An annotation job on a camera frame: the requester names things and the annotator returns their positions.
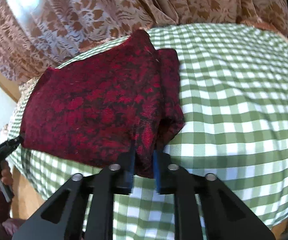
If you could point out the brown floral curtain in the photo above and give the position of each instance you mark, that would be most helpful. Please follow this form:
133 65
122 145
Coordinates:
37 34

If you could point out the person's left hand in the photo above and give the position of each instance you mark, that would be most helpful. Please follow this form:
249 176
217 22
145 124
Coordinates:
5 174

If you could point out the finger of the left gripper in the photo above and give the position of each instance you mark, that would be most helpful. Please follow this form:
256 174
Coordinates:
12 144

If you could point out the floral patterned mattress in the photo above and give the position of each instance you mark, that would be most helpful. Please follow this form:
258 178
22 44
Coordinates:
25 90

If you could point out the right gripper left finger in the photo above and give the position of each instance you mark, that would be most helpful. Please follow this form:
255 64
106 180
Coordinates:
82 208

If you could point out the wooden door frame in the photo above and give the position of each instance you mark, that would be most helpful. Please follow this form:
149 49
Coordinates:
11 88

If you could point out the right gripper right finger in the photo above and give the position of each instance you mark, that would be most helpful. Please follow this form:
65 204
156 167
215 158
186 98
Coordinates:
204 207

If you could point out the green white checkered bedsheet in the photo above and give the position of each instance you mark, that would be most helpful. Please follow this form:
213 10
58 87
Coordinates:
234 96

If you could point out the dark red patterned sweater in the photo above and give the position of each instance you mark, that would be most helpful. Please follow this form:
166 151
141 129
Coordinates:
94 109

